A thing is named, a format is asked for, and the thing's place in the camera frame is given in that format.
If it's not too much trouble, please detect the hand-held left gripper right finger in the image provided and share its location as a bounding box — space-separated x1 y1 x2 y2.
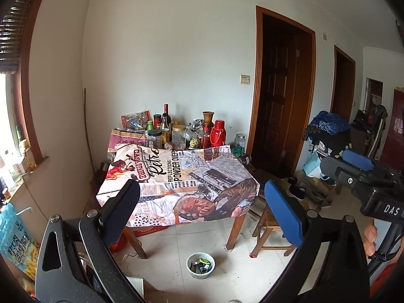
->
261 180 370 303

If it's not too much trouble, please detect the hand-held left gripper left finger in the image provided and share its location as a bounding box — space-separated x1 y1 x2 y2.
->
34 179 141 303

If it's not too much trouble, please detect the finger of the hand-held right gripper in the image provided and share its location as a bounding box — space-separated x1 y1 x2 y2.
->
342 149 399 181
320 156 391 200

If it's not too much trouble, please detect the white bowl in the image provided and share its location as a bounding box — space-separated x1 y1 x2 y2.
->
186 252 216 280

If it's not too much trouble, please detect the person's right hand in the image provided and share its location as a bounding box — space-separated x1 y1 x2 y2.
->
364 219 378 258

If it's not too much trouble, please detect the wooden stool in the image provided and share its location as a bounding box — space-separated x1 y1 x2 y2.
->
250 196 298 258

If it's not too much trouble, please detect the black shoe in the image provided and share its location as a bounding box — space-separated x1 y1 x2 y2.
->
288 185 307 201

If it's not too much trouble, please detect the light blue plastic bag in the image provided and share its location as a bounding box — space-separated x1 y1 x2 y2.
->
304 151 325 179

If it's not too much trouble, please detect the black bag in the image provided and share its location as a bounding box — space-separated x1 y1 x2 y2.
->
308 134 351 160

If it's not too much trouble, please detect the red plastic bag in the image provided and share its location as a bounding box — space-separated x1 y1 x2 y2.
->
108 233 129 254

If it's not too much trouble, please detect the black handbag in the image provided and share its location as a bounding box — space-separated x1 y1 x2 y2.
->
353 109 374 133

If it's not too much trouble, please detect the blue patterned cloth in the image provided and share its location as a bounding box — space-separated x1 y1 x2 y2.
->
303 110 352 141

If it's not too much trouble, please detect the red door panel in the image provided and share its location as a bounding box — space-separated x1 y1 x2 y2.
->
380 88 404 171

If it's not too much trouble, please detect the wooden table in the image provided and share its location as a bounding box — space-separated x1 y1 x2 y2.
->
95 128 261 260

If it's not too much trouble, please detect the printed tablecloth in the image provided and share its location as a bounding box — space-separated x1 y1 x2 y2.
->
95 143 261 228

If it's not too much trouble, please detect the printed woven sack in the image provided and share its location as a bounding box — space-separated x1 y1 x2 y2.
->
109 128 149 153

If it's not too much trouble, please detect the narrow dark wooden door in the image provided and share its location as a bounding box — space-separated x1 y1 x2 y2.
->
330 45 357 123

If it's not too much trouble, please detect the dark jar black lid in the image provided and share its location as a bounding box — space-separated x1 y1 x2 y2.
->
148 129 163 149

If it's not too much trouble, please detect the yellow label liquor bottle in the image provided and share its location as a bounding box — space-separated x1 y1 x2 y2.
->
160 114 169 144

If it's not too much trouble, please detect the patterned plastic packet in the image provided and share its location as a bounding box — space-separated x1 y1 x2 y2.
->
121 110 151 131

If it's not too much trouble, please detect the glass jar tan lid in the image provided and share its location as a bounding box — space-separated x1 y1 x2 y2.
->
172 124 187 151

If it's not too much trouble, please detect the red thermos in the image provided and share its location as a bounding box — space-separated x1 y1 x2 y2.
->
210 119 226 147

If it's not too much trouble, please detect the yellow oil bottle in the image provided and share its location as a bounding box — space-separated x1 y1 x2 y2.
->
25 148 37 171

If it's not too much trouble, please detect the red sauce bottle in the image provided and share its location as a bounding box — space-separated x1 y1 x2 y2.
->
201 123 211 148

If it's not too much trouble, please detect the blue printed bag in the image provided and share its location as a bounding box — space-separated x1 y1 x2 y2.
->
0 202 40 279

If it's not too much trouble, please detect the bamboo window blind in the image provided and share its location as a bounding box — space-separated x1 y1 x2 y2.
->
0 0 36 74

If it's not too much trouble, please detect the wooden window frame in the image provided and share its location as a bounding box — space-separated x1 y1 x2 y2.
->
13 0 55 171

